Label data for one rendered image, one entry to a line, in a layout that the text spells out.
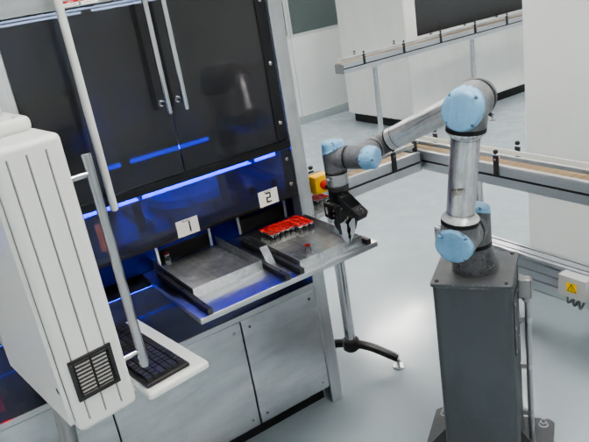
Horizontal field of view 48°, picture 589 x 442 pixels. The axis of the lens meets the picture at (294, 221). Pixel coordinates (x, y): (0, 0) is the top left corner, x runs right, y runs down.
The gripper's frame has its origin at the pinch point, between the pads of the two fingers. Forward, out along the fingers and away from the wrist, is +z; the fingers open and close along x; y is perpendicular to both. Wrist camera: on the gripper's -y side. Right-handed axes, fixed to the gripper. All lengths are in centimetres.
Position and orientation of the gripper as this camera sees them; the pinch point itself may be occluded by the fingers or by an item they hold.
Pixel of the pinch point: (349, 241)
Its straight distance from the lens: 226.9
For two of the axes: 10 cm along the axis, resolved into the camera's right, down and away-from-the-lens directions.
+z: 1.6, 9.2, 3.6
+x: -8.2, 3.2, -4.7
